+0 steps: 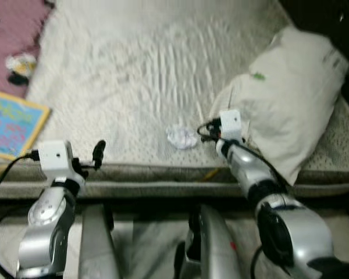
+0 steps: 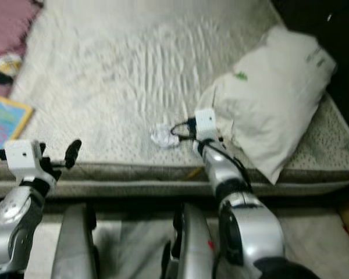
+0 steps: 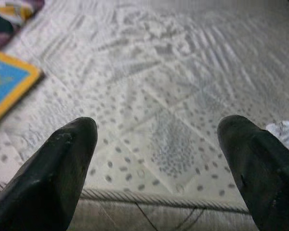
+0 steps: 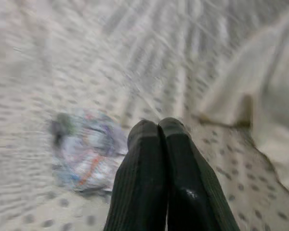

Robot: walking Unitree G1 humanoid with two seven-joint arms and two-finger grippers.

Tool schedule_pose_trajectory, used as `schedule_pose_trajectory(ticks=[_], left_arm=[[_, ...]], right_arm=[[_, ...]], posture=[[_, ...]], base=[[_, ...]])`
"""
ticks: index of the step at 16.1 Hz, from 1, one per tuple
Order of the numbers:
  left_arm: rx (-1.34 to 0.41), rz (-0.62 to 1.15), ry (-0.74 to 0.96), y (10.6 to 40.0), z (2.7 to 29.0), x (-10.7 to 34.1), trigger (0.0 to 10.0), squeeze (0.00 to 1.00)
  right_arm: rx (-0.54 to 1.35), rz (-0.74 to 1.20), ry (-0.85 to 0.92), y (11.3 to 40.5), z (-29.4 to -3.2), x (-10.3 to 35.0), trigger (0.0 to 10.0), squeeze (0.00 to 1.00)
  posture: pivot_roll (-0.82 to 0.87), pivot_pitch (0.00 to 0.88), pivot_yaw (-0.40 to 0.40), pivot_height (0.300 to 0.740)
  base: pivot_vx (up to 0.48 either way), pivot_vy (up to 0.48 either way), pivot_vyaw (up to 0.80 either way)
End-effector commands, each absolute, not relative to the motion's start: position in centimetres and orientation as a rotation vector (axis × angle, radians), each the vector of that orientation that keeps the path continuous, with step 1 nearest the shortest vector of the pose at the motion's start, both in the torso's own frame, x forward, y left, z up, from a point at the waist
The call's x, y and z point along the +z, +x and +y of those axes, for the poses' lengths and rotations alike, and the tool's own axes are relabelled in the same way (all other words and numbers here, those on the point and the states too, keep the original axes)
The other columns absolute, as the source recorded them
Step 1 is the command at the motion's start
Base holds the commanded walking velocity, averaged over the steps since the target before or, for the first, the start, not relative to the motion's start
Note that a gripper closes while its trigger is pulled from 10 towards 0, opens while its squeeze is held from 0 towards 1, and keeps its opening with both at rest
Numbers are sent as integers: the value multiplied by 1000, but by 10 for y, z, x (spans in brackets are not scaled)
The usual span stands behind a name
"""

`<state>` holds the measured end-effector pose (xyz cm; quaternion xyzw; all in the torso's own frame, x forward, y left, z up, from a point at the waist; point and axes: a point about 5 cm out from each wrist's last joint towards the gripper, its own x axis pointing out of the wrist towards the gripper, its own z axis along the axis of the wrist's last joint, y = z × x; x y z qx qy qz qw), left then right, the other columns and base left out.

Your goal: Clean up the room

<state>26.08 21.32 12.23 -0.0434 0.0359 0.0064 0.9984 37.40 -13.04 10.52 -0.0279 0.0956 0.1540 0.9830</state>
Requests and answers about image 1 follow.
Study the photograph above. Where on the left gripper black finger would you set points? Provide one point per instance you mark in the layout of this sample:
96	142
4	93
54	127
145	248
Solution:
99	154

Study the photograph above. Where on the white paper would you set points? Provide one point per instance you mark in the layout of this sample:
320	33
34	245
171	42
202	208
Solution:
181	138

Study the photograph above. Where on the blue yellow children's book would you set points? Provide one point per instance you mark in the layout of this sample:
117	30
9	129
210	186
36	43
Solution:
11	125

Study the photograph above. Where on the cream pillow with black print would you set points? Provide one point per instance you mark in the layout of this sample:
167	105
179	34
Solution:
291	87

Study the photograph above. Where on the pink cartoon print blanket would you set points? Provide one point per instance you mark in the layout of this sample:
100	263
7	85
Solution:
11	29

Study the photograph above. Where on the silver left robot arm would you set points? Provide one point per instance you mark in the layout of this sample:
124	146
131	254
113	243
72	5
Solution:
43	232

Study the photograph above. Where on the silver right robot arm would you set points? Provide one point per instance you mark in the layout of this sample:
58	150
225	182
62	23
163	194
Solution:
291	232

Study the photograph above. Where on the black bed base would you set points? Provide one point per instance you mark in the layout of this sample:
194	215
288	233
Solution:
151	204

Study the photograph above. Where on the silver left robot leg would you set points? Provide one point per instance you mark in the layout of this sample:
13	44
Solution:
99	244

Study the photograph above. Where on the silver robot leg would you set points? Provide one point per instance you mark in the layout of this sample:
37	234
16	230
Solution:
218	244
99	244

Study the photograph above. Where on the white quilted mattress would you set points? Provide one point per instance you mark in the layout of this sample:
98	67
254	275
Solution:
134	70

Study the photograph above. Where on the silver right robot leg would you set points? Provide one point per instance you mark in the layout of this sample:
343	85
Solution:
218	244

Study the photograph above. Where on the black tufted headboard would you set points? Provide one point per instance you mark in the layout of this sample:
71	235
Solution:
331	23

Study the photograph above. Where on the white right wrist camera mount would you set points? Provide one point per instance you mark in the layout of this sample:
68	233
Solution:
231	123

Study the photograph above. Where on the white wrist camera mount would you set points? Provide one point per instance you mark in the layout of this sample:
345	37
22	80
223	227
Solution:
231	123
55	157

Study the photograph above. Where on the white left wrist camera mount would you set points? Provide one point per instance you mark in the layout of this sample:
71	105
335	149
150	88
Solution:
55	157

